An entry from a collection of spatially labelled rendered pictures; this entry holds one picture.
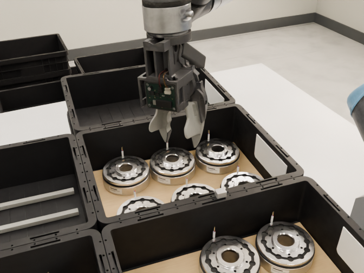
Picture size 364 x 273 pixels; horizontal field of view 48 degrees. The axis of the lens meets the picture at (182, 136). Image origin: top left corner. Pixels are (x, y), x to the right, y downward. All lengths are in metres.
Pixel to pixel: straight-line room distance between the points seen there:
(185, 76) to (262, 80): 1.05
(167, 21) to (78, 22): 3.04
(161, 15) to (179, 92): 0.12
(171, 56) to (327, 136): 0.83
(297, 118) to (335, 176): 0.31
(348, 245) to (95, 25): 3.19
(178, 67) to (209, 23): 3.41
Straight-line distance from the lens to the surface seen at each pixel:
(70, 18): 3.64
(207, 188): 0.86
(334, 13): 4.58
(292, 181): 0.80
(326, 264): 0.81
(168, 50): 0.64
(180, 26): 0.64
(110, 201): 0.89
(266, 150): 0.91
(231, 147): 0.98
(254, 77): 1.71
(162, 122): 0.75
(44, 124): 1.45
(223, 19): 4.15
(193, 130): 0.71
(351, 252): 0.76
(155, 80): 0.65
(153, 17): 0.64
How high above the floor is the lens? 1.42
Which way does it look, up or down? 34 degrees down
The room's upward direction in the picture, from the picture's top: straight up
